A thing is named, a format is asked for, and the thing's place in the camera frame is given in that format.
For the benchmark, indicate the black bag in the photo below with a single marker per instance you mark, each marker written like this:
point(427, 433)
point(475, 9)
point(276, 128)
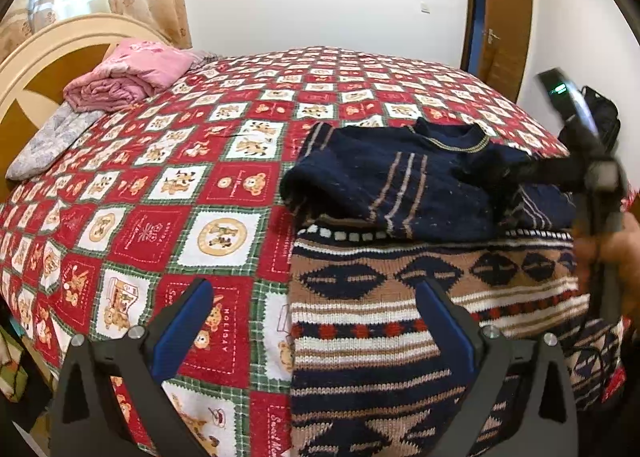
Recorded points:
point(602, 112)

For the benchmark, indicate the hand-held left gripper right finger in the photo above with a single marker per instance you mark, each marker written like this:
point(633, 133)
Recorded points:
point(450, 334)

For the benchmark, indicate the grey striped cloth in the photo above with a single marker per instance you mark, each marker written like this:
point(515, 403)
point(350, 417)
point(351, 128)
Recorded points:
point(204, 58)

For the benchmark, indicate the grey floral pillow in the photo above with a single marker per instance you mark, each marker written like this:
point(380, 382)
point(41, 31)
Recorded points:
point(55, 137)

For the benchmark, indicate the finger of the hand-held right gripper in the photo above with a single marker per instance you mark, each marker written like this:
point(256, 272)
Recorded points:
point(530, 169)

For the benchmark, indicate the red checkered printed bedspread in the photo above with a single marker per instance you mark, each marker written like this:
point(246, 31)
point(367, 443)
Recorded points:
point(150, 217)

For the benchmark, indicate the cream wooden headboard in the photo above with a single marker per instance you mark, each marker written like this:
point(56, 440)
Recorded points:
point(30, 72)

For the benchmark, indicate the folded pink blanket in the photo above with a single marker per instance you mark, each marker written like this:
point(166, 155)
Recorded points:
point(135, 72)

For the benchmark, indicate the brown navy patterned knit sweater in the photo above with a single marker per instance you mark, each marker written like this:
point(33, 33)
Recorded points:
point(400, 297)

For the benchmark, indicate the brown wooden door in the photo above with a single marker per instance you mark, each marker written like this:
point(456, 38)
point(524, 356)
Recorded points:
point(507, 22)

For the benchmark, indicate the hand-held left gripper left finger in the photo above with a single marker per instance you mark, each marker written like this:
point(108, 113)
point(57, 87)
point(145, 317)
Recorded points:
point(182, 332)

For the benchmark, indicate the person's right hand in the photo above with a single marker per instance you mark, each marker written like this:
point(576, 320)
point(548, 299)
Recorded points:
point(625, 257)

